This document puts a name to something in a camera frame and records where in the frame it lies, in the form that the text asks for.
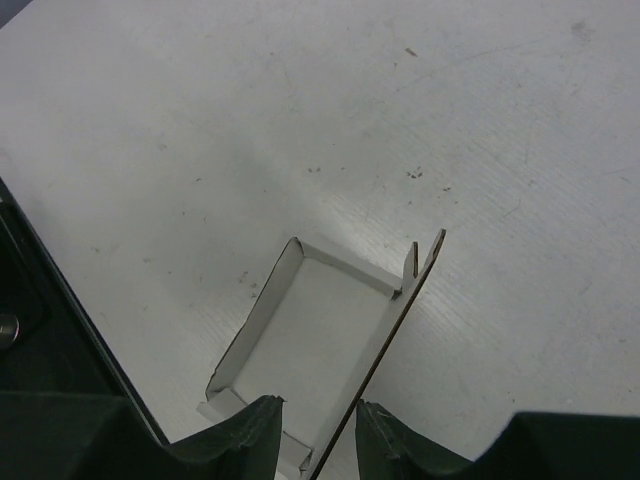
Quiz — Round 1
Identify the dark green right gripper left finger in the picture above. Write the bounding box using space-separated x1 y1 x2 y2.
1 392 283 479

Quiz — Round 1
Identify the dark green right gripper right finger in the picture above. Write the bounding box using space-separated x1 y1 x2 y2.
356 400 639 479

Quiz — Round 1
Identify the white paper box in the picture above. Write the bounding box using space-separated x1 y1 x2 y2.
197 230 446 479

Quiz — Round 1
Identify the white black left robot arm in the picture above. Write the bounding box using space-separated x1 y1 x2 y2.
1 184 169 445

